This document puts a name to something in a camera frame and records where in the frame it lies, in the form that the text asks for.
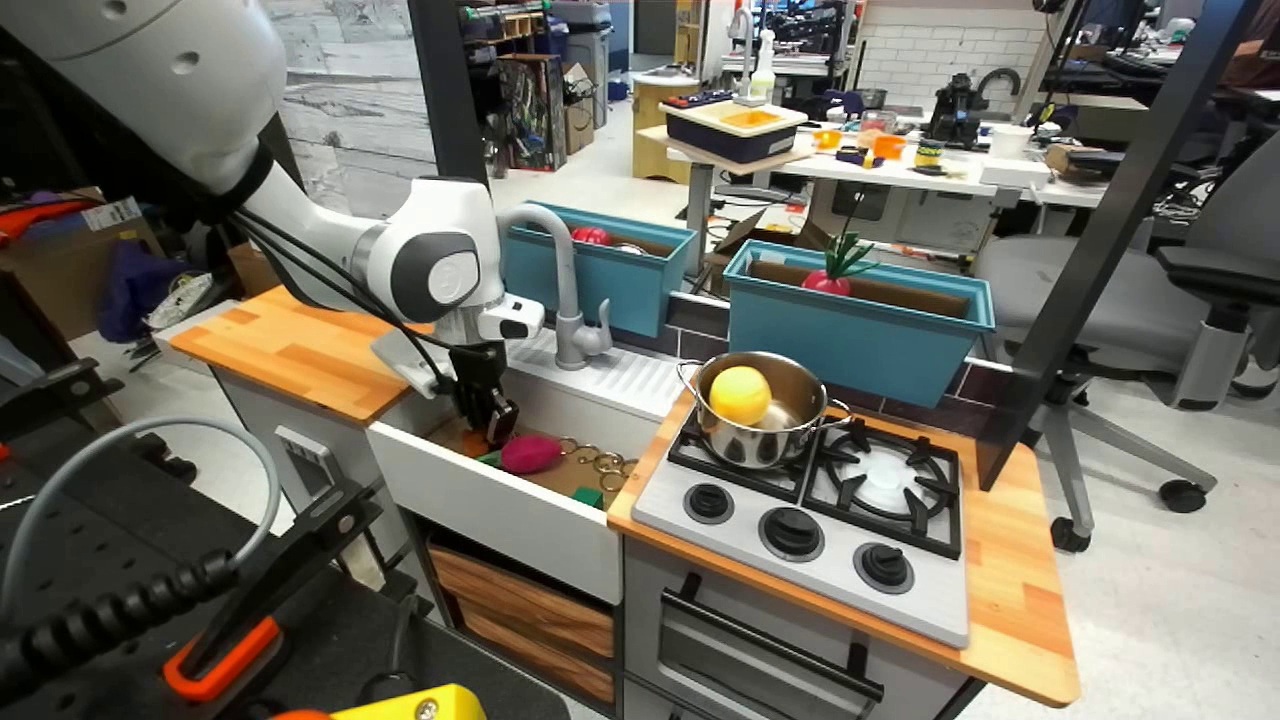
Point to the red toy vegetable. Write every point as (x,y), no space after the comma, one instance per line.
(590,239)

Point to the light wooden cabinet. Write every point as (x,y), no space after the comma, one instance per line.
(652,132)

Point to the green toy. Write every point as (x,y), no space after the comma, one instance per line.
(590,497)

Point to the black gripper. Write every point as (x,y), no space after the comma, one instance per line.
(481,371)

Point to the grey toy oven door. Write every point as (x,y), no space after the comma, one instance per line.
(642,667)

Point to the grey metal stand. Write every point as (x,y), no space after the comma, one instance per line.
(702,215)

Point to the black stove knob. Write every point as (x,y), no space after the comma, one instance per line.
(791,529)
(886,564)
(708,500)

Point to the white spray bottle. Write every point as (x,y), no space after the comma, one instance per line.
(763,75)

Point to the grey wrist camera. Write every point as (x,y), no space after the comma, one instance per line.
(405,360)

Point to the tan cardboard sheet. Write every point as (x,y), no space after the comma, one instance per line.
(599,467)

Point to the yellow toy lemon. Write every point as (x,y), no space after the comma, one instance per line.
(743,392)

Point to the wooden drawer front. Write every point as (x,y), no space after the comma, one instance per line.
(520,622)

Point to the blue bag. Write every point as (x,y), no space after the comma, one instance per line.
(133,287)

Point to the grey toy faucet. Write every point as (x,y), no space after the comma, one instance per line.
(571,313)

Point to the grey office chair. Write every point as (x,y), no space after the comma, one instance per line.
(1104,292)

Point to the brown cardboard box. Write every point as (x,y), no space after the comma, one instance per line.
(66,275)

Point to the dark tray with yellow inside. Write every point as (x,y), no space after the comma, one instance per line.
(737,138)

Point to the grey plastic bracket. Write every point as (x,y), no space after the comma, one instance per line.
(304,463)

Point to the pink toy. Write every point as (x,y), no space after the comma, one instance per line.
(532,453)

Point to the grey toy stove top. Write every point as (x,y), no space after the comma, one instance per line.
(751,540)

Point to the teal plastic planter box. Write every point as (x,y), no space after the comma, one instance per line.
(614,282)
(855,344)

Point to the black machine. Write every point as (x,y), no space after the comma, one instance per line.
(961,105)

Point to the toy radish with green leaves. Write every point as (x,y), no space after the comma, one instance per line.
(831,282)

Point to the yellow tool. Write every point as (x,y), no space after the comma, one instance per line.
(424,707)

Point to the white work table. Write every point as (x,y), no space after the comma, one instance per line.
(883,170)

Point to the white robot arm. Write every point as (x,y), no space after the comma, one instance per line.
(162,67)

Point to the cluttered storage shelf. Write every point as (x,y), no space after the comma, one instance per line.
(543,83)

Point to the white toy kitchen sink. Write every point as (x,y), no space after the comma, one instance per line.
(507,514)

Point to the orange cup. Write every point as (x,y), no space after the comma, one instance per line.
(886,146)

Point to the stainless steel pot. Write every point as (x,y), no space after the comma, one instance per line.
(782,439)

